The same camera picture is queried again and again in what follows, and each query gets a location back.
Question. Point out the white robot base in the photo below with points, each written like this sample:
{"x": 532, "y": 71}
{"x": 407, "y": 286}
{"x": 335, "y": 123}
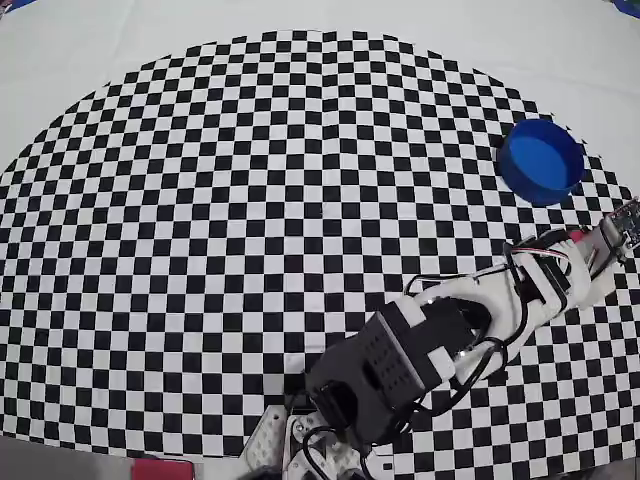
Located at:
{"x": 265, "y": 440}

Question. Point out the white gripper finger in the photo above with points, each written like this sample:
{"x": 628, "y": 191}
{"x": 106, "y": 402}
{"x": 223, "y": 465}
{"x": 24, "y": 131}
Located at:
{"x": 568, "y": 249}
{"x": 600, "y": 260}

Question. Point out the blue round box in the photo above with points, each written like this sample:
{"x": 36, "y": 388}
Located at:
{"x": 542, "y": 160}

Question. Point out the pink faceted ball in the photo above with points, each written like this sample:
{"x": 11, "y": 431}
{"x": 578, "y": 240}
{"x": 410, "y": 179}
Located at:
{"x": 577, "y": 236}

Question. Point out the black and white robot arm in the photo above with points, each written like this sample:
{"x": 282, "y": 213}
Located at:
{"x": 390, "y": 355}

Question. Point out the red flat object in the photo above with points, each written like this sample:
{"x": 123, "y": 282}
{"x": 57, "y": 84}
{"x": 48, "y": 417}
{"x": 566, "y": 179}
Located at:
{"x": 162, "y": 471}

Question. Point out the camera circuit board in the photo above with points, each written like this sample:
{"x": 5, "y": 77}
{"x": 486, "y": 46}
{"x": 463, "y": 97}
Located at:
{"x": 622, "y": 225}

